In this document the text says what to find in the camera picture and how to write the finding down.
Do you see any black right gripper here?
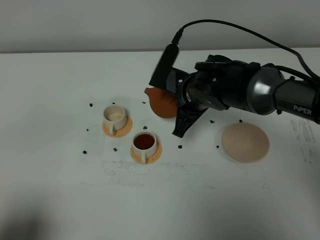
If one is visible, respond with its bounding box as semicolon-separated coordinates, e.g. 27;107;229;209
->
172;55;235;138

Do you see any brown clay teapot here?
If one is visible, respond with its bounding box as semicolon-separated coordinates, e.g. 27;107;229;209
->
144;87;177;119

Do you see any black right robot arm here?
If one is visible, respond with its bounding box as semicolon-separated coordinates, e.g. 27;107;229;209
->
173;55;320;138

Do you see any beige teapot saucer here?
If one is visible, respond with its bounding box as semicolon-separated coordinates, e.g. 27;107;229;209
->
221;122;270;163

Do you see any white teacup near centre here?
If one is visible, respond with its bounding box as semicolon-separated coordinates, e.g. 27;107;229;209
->
131;131;157;165

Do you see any white teacup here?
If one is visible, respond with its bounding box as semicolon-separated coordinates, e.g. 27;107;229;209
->
103;104;127;135
131;131;157;165

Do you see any orange saucer near centre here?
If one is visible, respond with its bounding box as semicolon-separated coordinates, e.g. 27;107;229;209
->
130;141;162;165

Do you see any orange saucer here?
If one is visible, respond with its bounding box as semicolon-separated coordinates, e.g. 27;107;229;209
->
102;116;133;138
130;141;162;165

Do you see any orange saucer far left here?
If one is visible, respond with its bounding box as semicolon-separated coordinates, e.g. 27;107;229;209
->
102;116;133;138

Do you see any white teacup far left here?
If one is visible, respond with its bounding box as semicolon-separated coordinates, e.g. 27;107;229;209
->
103;104;127;135

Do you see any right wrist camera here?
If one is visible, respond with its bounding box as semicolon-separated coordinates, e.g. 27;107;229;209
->
149;43;191;96

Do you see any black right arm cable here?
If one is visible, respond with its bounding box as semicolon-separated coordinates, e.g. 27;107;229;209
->
171;20;320;82

